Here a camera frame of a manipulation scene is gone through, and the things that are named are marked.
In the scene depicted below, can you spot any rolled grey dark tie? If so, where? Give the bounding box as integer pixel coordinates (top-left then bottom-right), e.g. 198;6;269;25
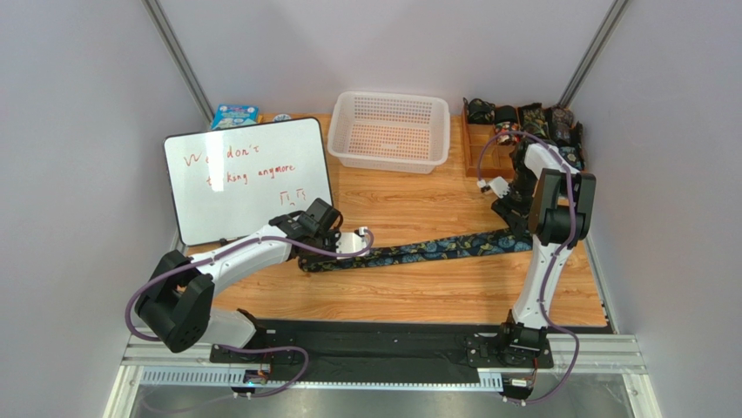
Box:
545;105;575;146

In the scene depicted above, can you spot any aluminium rail frame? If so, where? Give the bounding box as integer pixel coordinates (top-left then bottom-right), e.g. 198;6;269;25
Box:
105;320;661;417

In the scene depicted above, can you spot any rolled red floral tie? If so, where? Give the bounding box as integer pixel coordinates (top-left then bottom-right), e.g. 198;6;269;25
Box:
494;105;520;145

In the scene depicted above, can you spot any blue printed box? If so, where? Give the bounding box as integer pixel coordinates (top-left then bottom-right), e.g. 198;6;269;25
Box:
211;104;260;131

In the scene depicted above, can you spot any rolled green dark tie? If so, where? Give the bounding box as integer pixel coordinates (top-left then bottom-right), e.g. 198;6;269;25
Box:
517;103;549;139

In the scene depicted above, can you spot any wooden compartment tray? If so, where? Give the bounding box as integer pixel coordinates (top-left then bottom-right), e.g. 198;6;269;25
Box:
461;97;588;179

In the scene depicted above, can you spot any white plastic perforated basket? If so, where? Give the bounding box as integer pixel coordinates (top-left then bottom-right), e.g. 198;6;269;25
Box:
327;91;451;174

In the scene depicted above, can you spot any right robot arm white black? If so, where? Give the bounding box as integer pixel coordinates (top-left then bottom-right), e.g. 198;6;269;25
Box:
490;138;597;366

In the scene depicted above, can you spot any rolled dark tie far left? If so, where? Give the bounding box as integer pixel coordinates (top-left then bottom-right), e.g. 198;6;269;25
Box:
464;98;496;125

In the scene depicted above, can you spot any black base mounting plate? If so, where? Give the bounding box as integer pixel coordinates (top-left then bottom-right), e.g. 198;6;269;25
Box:
210;320;554;384

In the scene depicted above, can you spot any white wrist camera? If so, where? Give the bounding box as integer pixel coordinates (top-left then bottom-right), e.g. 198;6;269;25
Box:
476;177;510;199
336;227;374;258

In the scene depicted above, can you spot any whiteboard with red writing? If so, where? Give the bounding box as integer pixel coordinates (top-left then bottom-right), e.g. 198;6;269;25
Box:
163;118;333;246

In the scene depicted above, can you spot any dark blue floral necktie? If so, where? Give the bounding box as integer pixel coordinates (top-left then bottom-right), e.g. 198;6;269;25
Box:
298;228;532;273

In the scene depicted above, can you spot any rolled blue floral tie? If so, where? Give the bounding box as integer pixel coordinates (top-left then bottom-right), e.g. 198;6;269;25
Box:
558;146;586;172

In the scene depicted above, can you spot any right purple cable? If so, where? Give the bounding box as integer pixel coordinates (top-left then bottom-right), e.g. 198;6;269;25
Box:
476;130;581;405

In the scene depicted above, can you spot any purple cable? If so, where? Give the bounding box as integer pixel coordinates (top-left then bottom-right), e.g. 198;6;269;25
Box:
476;130;581;405
125;226;375;399

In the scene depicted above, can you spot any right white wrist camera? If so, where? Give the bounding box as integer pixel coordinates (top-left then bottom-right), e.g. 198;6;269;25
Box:
476;177;510;199

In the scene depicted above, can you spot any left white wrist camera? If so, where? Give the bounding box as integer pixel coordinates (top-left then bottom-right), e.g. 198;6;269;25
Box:
336;227;374;258

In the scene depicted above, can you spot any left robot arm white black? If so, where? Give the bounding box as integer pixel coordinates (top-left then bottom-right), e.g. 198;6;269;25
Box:
125;199;341;353

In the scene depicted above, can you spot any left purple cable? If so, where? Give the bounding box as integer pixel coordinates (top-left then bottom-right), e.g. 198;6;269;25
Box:
125;226;375;399

